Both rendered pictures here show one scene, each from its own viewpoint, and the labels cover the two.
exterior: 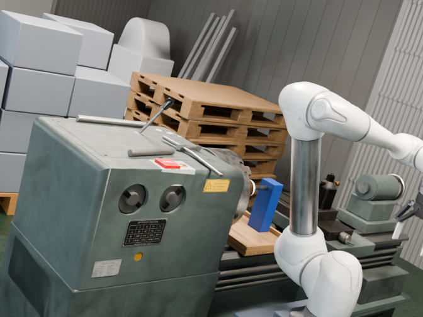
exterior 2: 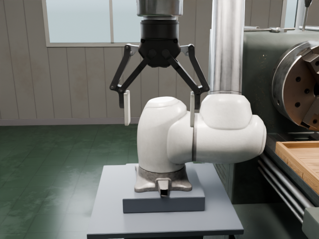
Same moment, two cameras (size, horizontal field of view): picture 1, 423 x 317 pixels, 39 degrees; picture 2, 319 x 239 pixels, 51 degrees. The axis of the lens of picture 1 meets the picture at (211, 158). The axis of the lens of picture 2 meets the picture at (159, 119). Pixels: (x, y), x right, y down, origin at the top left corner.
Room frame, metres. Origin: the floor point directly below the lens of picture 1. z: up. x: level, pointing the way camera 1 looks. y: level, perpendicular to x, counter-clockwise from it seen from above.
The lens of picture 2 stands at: (2.57, -1.31, 1.32)
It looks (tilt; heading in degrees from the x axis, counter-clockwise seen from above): 17 degrees down; 130
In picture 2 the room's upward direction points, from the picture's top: straight up
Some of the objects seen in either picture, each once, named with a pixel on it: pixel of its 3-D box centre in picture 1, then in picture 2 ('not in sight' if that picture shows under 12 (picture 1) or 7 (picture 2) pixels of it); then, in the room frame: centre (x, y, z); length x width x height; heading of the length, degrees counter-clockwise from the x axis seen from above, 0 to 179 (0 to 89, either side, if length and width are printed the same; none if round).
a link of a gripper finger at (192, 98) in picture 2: (398, 230); (192, 109); (2.19, -0.76, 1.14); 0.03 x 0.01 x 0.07; 126
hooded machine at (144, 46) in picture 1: (140, 69); not in sight; (7.86, 1.23, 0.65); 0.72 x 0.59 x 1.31; 43
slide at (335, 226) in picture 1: (305, 214); not in sight; (2.67, -0.50, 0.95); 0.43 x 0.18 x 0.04; 44
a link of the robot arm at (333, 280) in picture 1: (335, 282); (164, 131); (1.93, -0.54, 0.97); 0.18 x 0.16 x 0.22; 33
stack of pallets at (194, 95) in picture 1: (203, 141); not in sight; (5.50, 0.12, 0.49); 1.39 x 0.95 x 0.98; 137
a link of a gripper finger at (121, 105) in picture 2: not in sight; (117, 95); (2.07, -0.86, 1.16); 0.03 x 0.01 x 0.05; 36
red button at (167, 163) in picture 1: (167, 164); not in sight; (1.77, 0.13, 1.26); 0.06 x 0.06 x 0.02; 44
